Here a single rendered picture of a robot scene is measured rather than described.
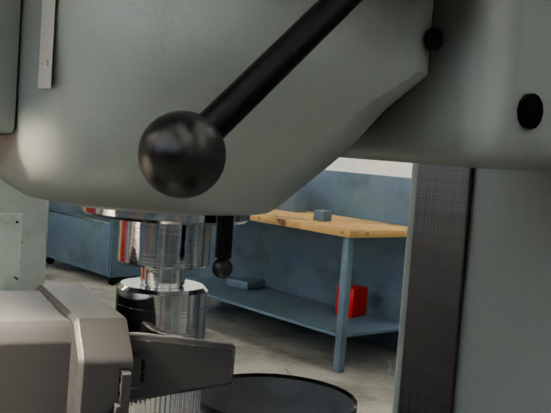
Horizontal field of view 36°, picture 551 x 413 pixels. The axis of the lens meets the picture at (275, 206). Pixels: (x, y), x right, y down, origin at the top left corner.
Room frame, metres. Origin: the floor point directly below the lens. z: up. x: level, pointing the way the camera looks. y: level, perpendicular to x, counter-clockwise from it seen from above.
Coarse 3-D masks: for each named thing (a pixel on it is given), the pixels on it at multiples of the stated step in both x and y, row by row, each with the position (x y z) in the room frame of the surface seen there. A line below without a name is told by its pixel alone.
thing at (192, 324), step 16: (128, 320) 0.42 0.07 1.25; (144, 320) 0.41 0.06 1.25; (160, 320) 0.41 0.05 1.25; (176, 320) 0.41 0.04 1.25; (192, 320) 0.42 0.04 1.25; (176, 336) 0.41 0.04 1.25; (192, 336) 0.42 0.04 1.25; (144, 400) 0.41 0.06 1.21; (160, 400) 0.41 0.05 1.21; (176, 400) 0.42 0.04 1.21; (192, 400) 0.42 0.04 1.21
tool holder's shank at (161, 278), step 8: (144, 272) 0.43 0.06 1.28; (152, 272) 0.42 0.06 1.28; (160, 272) 0.42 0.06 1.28; (168, 272) 0.42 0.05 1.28; (176, 272) 0.43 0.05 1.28; (184, 272) 0.43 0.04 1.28; (144, 280) 0.43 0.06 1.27; (152, 280) 0.42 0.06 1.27; (160, 280) 0.42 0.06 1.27; (168, 280) 0.42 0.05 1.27; (176, 280) 0.43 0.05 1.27; (184, 280) 0.43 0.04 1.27
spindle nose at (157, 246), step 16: (128, 224) 0.42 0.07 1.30; (144, 224) 0.41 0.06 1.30; (160, 224) 0.41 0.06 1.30; (128, 240) 0.42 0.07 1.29; (144, 240) 0.41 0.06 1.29; (160, 240) 0.41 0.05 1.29; (176, 240) 0.41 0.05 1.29; (192, 240) 0.42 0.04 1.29; (208, 240) 0.43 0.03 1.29; (128, 256) 0.42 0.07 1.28; (144, 256) 0.41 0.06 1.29; (160, 256) 0.41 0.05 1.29; (176, 256) 0.41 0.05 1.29; (192, 256) 0.42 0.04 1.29; (208, 256) 0.43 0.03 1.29
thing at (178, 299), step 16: (128, 288) 0.42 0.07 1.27; (144, 288) 0.42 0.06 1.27; (160, 288) 0.42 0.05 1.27; (176, 288) 0.42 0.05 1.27; (192, 288) 0.43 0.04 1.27; (128, 304) 0.42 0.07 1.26; (144, 304) 0.41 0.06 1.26; (160, 304) 0.41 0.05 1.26; (176, 304) 0.41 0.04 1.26; (192, 304) 0.42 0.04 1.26
